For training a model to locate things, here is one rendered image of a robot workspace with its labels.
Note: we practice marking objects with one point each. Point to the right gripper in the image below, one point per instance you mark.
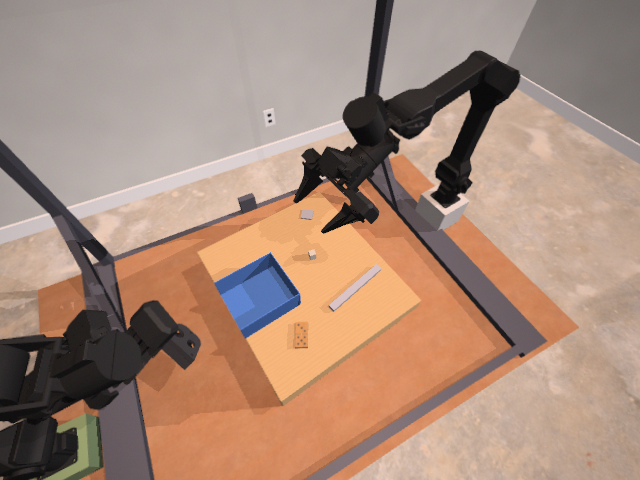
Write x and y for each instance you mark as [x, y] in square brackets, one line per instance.
[151, 326]

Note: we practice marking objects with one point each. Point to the blue open-top tray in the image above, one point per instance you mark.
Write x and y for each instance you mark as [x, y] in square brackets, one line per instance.
[261, 287]

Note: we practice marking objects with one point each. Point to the light orange flat board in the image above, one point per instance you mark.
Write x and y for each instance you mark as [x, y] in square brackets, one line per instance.
[342, 257]

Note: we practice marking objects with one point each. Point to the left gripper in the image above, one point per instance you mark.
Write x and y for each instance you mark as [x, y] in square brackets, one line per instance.
[361, 207]

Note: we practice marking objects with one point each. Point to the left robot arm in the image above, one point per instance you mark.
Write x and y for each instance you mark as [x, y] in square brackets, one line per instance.
[369, 123]

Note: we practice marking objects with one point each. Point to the light grey flat bar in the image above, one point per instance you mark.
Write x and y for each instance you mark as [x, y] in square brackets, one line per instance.
[354, 288]

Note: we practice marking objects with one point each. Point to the orange domino tile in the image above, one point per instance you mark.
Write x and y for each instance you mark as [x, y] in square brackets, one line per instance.
[301, 335]

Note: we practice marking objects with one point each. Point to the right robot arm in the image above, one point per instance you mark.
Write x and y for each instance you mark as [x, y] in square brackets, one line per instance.
[97, 363]

